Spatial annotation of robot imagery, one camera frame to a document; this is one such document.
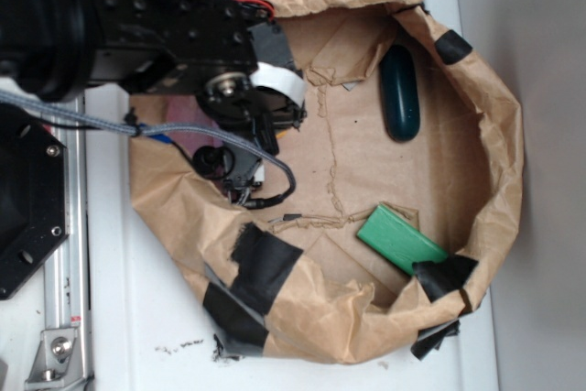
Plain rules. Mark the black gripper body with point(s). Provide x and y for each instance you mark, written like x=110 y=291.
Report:
x=265 y=103

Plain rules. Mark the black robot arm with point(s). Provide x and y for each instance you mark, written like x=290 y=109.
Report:
x=231 y=55

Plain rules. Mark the dark green oblong capsule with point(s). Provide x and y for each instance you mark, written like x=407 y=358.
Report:
x=399 y=92

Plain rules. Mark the brown paper bag tray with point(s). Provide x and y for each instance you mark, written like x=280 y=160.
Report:
x=295 y=281

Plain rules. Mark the green rectangular block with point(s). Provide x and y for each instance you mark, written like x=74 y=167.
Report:
x=399 y=242

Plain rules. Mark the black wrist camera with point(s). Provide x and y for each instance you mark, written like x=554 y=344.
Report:
x=232 y=168

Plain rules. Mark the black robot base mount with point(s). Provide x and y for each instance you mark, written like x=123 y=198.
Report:
x=33 y=197

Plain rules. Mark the aluminium extrusion rail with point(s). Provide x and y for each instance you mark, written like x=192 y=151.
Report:
x=67 y=296

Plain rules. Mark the metal corner bracket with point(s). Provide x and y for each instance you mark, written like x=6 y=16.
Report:
x=58 y=361

